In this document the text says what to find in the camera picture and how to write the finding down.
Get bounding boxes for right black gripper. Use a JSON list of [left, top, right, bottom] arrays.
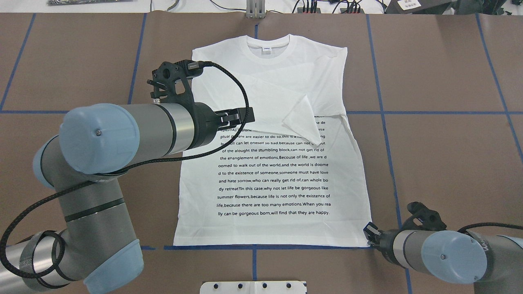
[[363, 222, 398, 260]]

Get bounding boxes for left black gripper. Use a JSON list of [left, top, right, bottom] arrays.
[[189, 102, 255, 149]]

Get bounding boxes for white printed t-shirt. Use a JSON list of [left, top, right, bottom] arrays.
[[173, 35, 371, 247]]

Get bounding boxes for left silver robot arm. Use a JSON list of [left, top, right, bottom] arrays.
[[1, 102, 254, 294]]

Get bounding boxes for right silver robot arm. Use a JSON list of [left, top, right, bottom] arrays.
[[364, 222, 523, 294]]

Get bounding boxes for upper orange black adapter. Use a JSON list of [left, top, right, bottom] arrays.
[[293, 0, 320, 14]]

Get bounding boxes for orange black adapter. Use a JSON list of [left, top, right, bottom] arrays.
[[335, 0, 364, 14], [293, 0, 320, 14]]

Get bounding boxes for lower orange black adapter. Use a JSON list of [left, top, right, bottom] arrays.
[[335, 0, 364, 14]]

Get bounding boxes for white labelled black box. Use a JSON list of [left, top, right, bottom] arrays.
[[385, 0, 452, 15]]

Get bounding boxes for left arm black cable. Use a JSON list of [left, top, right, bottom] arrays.
[[0, 61, 250, 280]]

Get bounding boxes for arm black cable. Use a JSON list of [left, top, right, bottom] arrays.
[[0, 61, 250, 280], [457, 222, 523, 236]]

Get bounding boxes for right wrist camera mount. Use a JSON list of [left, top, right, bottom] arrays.
[[400, 202, 447, 232]]

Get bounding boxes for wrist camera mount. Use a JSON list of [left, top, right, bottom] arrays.
[[147, 60, 203, 108], [400, 202, 447, 232]]

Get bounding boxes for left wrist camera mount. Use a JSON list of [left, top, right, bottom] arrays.
[[147, 60, 203, 108]]

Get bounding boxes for aluminium frame post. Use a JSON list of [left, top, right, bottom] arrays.
[[246, 0, 266, 19]]

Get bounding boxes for white pedestal column base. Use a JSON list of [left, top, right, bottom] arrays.
[[199, 281, 308, 294]]

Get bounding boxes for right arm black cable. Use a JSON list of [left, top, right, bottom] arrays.
[[457, 222, 523, 236]]

